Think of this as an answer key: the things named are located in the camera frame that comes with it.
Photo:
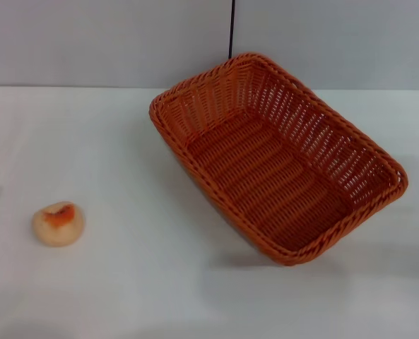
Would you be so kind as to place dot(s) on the orange woven plastic basket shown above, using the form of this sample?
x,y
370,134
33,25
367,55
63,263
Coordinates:
x,y
265,169

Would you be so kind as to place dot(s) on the round peach-coloured bun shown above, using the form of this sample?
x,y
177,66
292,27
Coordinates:
x,y
57,227

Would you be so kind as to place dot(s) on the black vertical wall strip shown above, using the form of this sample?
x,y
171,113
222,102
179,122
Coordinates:
x,y
232,28

